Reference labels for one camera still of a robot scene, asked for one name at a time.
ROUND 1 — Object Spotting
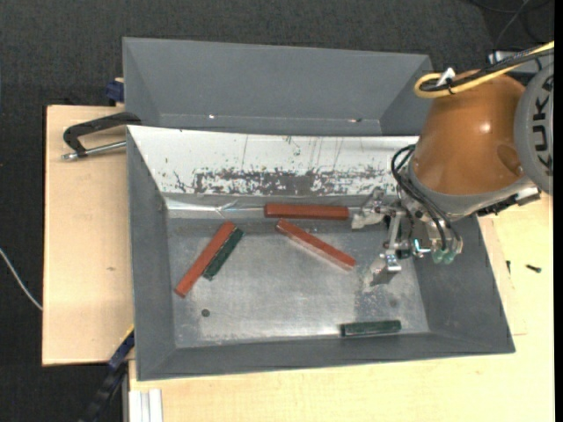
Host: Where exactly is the grey metal bin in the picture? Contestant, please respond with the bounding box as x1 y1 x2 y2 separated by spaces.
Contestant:
121 36 516 382

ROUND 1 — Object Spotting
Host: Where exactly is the red-brown flat block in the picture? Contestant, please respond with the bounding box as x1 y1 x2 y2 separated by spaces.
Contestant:
173 221 238 300
274 218 358 273
263 203 351 222

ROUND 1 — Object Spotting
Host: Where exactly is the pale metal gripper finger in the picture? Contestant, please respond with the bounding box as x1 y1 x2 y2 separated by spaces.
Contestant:
350 186 389 231
366 254 403 287

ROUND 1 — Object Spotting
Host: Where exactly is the dark green flat block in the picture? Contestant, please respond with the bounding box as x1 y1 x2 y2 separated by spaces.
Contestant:
201 227 245 282
339 319 403 338

